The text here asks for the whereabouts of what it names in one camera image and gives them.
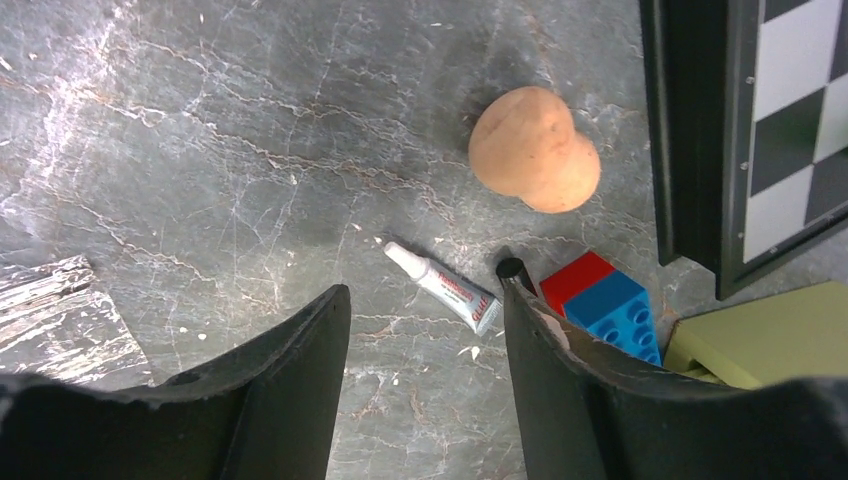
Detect small silver white tube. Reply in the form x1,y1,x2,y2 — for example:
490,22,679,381
383,242,502,336

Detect green drawer cabinet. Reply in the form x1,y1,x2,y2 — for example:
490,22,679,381
663,281,847,389

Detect blue red toy brick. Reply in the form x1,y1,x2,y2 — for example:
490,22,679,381
539,251,662,366

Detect clear plastic wrapper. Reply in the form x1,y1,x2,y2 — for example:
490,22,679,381
1,255,155,391

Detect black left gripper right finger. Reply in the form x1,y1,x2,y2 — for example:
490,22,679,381
503,280,847,479

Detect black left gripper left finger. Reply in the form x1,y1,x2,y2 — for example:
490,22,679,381
1,285,352,479

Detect dark red lip gloss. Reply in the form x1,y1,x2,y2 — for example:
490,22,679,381
496,257,538,296

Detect black white chessboard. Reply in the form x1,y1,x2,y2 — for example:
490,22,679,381
640,0,847,300

